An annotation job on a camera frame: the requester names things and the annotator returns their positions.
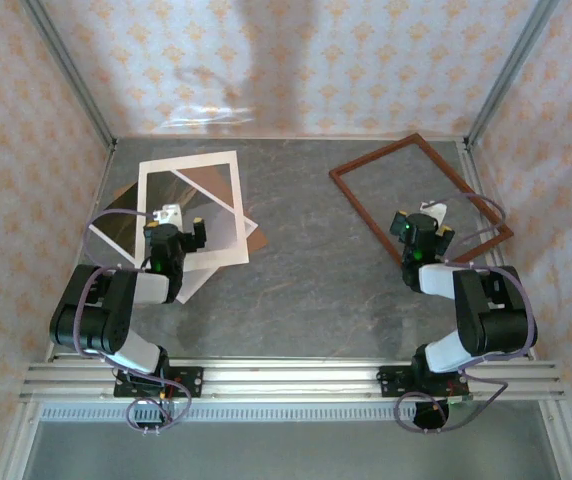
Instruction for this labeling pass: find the photo with white border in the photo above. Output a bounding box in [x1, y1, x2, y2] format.
[88, 167, 261, 305]

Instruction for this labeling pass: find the brown backing board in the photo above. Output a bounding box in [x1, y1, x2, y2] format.
[114, 164, 271, 254]

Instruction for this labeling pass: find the white mat board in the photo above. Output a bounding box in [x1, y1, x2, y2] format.
[137, 151, 251, 272]

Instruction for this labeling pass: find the brown wooden picture frame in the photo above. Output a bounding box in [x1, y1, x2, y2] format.
[328, 132, 514, 265]

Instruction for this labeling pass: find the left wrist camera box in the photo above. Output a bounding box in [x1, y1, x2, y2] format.
[151, 203, 183, 225]

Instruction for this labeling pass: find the aluminium side rail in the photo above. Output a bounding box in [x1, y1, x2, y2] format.
[43, 139, 117, 361]
[458, 139, 537, 361]

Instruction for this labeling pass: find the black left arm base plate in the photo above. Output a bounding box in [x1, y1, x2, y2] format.
[114, 366, 204, 399]

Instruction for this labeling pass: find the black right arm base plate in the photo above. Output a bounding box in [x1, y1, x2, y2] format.
[378, 364, 470, 400]

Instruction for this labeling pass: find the aluminium corner post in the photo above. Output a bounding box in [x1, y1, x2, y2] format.
[465, 0, 562, 149]
[18, 0, 118, 151]

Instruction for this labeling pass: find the aluminium rail beam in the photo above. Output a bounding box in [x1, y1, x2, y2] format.
[18, 357, 567, 401]

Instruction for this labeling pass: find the grey slotted cable duct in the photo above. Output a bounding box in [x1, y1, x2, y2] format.
[40, 403, 547, 422]

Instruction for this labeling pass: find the aluminium lower post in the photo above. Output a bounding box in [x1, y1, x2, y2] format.
[538, 399, 572, 480]
[0, 399, 42, 480]

